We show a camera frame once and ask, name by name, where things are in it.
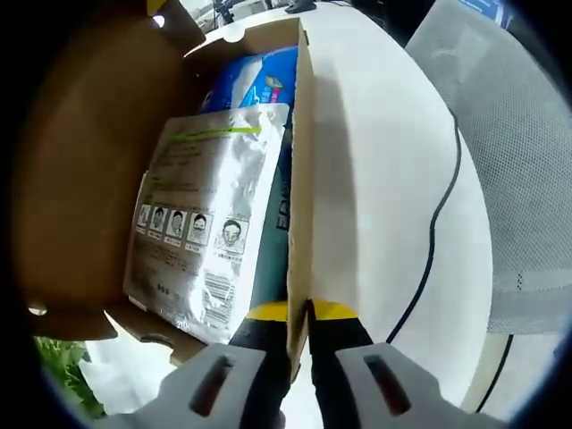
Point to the white blue wet wipes pack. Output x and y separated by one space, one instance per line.
270 250

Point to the grey mesh chair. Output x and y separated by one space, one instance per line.
514 156

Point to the blue soft tissue pack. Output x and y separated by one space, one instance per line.
259 73

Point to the brown cardboard shoe box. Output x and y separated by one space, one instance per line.
89 156

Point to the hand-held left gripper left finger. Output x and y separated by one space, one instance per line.
263 357

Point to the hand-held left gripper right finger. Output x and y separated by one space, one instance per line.
339 357

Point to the green potted plant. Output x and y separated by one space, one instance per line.
67 375

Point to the silver face mask packet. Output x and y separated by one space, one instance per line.
201 201

